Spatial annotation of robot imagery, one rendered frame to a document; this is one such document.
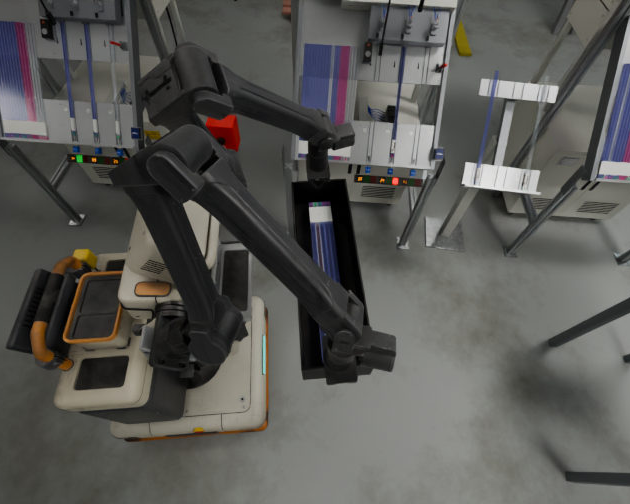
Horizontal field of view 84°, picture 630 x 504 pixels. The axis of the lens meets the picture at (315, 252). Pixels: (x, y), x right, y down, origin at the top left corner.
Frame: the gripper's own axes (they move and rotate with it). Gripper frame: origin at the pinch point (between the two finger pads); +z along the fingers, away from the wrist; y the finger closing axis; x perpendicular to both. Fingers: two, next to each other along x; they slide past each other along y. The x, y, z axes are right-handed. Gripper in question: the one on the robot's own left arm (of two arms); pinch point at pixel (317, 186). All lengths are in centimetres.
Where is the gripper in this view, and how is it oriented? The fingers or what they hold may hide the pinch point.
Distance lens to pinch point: 113.2
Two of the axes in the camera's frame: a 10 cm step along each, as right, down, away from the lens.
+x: -10.0, 0.6, -0.4
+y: -0.7, -8.6, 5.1
